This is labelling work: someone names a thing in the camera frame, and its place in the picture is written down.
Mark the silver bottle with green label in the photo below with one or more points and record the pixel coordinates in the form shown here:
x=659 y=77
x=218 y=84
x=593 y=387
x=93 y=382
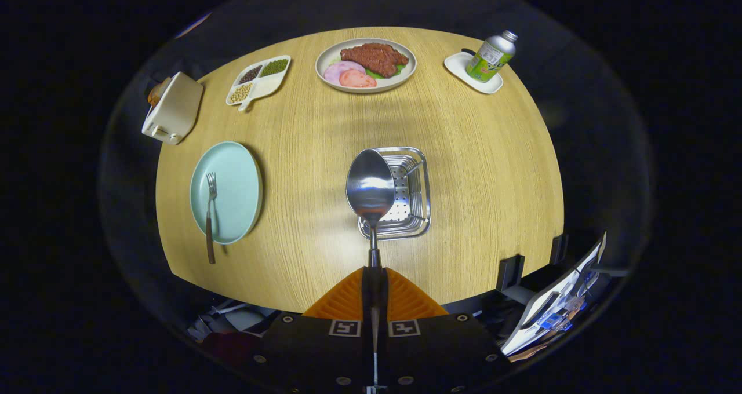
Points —
x=493 y=55

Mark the green beans pile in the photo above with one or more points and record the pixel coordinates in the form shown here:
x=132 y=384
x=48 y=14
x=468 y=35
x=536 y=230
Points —
x=274 y=67

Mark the cream white toaster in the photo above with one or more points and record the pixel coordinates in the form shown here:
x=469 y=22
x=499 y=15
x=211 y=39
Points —
x=177 y=107

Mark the grey white equipment pile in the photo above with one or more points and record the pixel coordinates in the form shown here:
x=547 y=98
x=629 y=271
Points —
x=243 y=320

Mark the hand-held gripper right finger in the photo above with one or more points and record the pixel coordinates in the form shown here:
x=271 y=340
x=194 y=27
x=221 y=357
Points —
x=383 y=307

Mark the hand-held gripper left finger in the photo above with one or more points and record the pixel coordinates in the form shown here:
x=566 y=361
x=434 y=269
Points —
x=366 y=307

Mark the beige beans pile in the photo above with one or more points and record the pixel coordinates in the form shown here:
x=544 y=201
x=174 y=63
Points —
x=240 y=92

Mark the green lettuce leaf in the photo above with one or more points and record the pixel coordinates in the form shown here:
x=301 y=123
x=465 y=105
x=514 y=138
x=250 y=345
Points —
x=400 y=68

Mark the black table clamp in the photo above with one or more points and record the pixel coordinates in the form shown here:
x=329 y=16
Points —
x=510 y=273
x=559 y=249

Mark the brown toast slice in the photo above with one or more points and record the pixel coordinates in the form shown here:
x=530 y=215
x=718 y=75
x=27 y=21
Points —
x=156 y=92

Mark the white flat panel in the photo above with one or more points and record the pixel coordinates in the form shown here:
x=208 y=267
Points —
x=542 y=310

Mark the light blue plate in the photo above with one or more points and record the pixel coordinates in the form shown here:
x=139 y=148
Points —
x=237 y=191

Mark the white divided dish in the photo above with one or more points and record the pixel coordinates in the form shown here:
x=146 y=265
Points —
x=264 y=87

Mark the salmon pink ham slice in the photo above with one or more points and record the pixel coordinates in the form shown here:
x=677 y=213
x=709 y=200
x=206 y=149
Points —
x=358 y=80

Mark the white round food plate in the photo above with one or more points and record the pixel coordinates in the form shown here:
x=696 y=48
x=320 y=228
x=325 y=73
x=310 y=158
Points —
x=331 y=55

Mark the dark red beans pile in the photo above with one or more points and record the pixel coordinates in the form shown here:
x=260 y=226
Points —
x=250 y=74

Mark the white square coaster tray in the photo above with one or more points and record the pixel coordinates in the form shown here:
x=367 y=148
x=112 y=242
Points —
x=458 y=66

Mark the light pink ham slice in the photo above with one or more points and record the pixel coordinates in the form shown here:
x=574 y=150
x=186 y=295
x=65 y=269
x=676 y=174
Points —
x=336 y=70

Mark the brown steak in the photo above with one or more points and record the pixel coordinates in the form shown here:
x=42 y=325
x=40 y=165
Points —
x=377 y=58

